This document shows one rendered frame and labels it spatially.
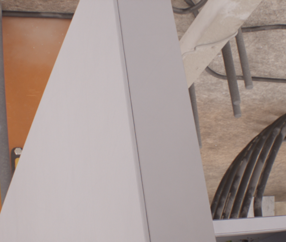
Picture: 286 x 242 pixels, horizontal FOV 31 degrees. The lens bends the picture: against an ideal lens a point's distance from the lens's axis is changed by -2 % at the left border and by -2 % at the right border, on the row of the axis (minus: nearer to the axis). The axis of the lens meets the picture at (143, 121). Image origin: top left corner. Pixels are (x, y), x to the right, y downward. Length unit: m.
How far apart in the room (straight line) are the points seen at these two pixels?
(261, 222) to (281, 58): 1.08
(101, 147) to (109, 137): 0.01
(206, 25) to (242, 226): 0.47
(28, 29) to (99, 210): 1.13
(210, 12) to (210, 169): 1.68
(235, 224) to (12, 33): 0.81
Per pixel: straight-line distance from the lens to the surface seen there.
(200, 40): 1.03
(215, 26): 1.00
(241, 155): 2.03
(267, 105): 2.00
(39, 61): 1.24
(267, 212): 3.37
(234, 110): 1.36
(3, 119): 1.00
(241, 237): 0.77
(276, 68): 1.74
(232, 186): 1.84
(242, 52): 1.33
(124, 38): 0.16
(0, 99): 1.03
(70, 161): 0.21
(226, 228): 0.62
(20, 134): 1.14
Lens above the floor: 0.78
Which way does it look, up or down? 24 degrees down
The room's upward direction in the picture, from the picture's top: 172 degrees clockwise
